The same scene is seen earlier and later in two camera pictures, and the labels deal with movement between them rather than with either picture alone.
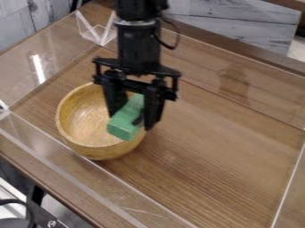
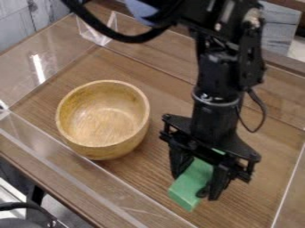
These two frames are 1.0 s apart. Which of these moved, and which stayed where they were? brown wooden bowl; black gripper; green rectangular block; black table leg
Moved: green rectangular block; black gripper
Stayed: brown wooden bowl; black table leg
